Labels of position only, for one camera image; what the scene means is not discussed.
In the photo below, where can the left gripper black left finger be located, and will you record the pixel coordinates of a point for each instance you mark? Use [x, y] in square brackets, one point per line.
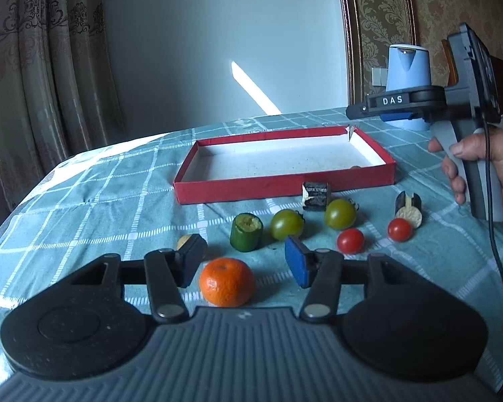
[167, 271]

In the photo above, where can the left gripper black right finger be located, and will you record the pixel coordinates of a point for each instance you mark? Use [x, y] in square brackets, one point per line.
[318, 271]

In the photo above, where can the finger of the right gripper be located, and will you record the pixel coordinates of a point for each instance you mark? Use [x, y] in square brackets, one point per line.
[396, 116]
[420, 102]

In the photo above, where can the small brown kiwi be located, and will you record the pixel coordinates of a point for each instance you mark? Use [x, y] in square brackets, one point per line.
[182, 241]

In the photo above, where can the red cherry tomato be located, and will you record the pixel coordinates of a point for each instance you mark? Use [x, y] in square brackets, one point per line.
[351, 241]
[399, 230]

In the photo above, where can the green tomato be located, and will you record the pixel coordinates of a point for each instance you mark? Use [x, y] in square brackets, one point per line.
[286, 223]
[340, 214]

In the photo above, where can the orange mandarin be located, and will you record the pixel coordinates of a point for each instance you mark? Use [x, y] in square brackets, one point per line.
[227, 283]

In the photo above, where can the green cucumber piece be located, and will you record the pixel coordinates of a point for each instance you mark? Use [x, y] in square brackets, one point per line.
[246, 232]

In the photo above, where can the eggplant slice piece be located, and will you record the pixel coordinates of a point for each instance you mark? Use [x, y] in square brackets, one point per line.
[410, 208]

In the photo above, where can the light blue kettle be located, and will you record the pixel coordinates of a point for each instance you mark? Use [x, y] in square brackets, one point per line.
[408, 67]

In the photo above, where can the teal plaid bed sheet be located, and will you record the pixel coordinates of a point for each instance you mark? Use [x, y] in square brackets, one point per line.
[121, 200]

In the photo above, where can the red shallow cardboard box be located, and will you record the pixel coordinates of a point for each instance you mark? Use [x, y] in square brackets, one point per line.
[276, 164]

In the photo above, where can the brown patterned curtain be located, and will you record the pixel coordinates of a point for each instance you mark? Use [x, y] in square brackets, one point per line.
[57, 93]

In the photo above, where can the white wall switch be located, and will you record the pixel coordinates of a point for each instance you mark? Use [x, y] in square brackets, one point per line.
[379, 76]

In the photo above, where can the brown wooden door frame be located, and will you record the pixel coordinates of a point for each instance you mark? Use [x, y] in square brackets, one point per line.
[370, 27]

